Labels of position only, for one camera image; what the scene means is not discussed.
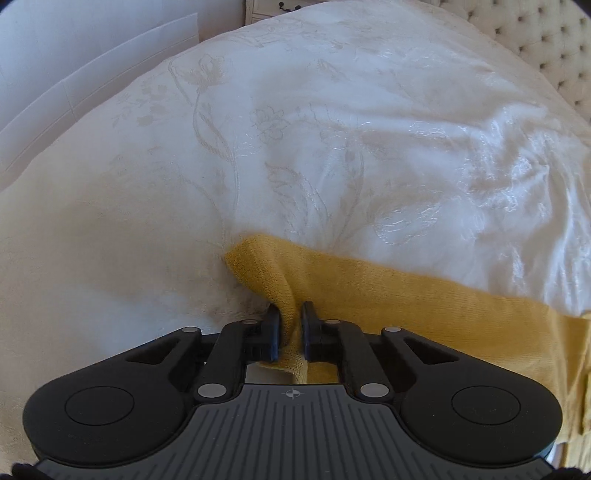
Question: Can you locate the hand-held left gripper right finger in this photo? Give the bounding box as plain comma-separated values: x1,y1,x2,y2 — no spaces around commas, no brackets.
300,302,463,403

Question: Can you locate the white floral bedspread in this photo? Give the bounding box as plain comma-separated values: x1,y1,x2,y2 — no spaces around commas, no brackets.
0,0,591,462

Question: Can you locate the white bedside cabinet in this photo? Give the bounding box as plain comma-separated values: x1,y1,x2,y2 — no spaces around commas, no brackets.
243,0,333,26

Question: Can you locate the yellow knit sweater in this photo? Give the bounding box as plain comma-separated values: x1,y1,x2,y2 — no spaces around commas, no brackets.
224,234,591,462

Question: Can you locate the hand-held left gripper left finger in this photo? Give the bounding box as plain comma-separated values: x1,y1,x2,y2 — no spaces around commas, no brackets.
122,305,282,406

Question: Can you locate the beige tufted headboard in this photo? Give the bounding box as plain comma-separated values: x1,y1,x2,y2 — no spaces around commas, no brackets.
438,0,591,114

